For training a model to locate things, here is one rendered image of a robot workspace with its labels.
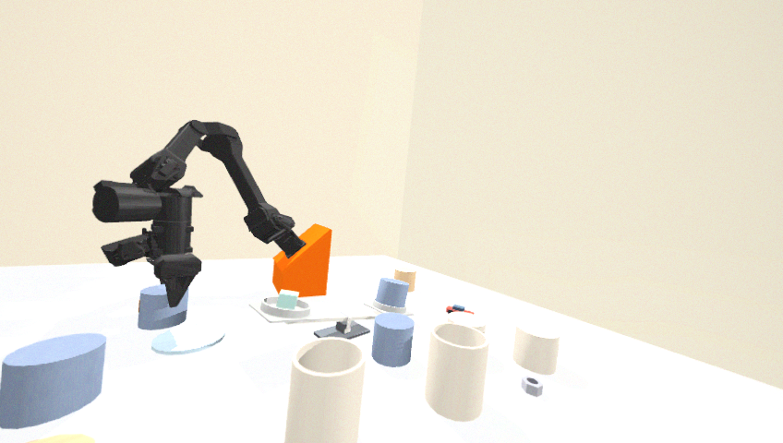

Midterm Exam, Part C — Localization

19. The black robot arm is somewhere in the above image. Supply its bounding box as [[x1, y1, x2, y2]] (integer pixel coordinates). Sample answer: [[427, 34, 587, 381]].
[[91, 120, 307, 267]]

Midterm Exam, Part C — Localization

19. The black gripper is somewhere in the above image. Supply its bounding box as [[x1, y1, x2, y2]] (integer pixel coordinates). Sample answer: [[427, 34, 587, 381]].
[[146, 220, 202, 307]]

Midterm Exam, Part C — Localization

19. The light blue cylinder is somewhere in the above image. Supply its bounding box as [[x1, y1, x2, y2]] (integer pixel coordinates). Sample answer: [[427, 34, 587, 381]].
[[0, 333, 106, 430], [137, 284, 189, 330], [376, 277, 409, 307], [371, 313, 415, 367]]

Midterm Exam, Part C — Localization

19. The grey hex nut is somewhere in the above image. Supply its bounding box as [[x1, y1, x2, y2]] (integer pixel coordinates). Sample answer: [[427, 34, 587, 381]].
[[521, 376, 543, 398]]

